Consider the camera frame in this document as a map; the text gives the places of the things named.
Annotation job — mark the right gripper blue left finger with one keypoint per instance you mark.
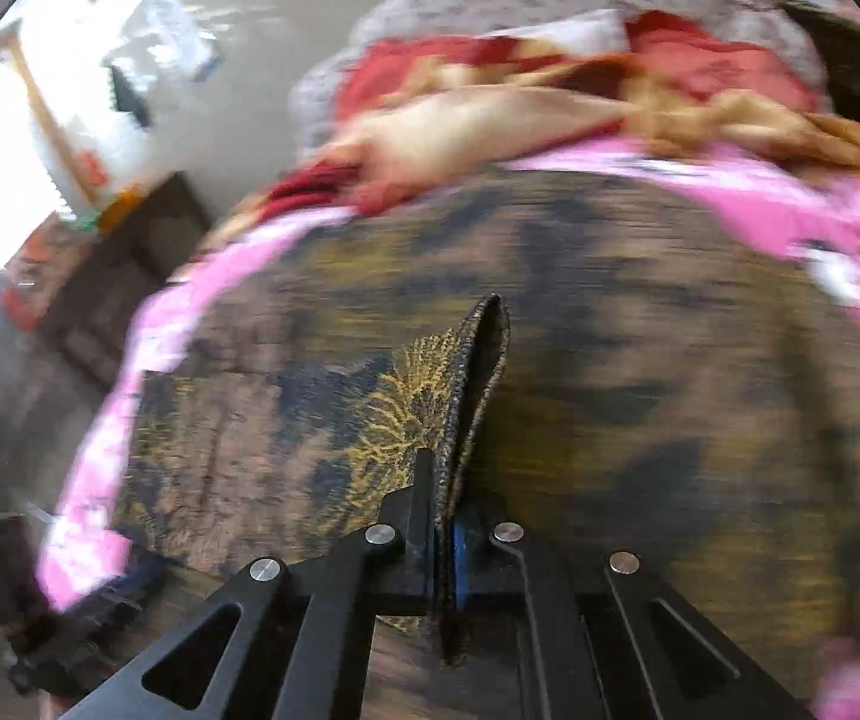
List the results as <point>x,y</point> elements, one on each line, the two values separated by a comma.
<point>287,640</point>

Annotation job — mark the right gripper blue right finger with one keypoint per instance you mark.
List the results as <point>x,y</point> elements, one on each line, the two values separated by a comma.
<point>617,642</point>

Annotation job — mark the dark floral batik garment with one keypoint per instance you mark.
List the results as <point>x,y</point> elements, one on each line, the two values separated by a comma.
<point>550,389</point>

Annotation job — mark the dark wooden side table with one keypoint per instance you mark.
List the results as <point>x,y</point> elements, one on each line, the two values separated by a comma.
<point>86,323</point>

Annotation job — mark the pink penguin bed blanket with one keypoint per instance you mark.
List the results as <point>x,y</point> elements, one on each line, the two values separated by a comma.
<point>775,202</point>

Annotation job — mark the red and gold satin quilt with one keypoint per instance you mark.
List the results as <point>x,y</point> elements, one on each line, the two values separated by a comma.
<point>414,114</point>

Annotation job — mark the white small pillow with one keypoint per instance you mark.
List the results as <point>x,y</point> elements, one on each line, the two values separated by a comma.
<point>596,32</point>

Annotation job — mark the grey floral pillow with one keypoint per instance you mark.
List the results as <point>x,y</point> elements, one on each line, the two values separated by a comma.
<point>312,102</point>

